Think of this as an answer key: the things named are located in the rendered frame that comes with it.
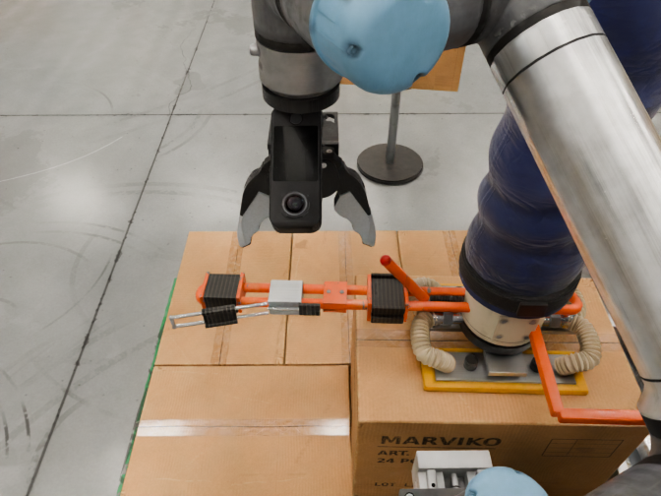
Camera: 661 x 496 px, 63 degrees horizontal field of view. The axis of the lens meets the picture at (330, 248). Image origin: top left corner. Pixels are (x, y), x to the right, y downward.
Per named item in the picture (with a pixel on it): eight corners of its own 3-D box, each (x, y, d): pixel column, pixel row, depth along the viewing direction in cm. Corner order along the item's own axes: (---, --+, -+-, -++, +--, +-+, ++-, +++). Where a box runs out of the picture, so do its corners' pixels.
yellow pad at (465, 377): (572, 355, 119) (580, 342, 116) (586, 396, 112) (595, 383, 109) (419, 351, 120) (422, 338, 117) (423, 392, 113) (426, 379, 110)
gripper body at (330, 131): (339, 156, 61) (341, 55, 52) (341, 207, 55) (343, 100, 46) (272, 157, 61) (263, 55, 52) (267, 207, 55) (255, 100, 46)
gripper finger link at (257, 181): (267, 218, 59) (311, 166, 55) (266, 229, 58) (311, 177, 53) (229, 199, 58) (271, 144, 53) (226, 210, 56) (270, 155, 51)
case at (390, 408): (547, 364, 164) (592, 277, 136) (589, 501, 136) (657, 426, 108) (350, 361, 165) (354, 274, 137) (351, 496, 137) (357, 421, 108)
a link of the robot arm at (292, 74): (344, 53, 43) (243, 53, 43) (343, 104, 46) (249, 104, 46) (342, 15, 48) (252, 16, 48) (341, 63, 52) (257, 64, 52)
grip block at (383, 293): (403, 289, 120) (406, 272, 116) (406, 325, 113) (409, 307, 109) (366, 288, 120) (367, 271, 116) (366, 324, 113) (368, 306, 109)
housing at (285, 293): (304, 292, 119) (303, 279, 116) (301, 316, 114) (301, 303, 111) (272, 291, 119) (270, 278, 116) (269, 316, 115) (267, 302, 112)
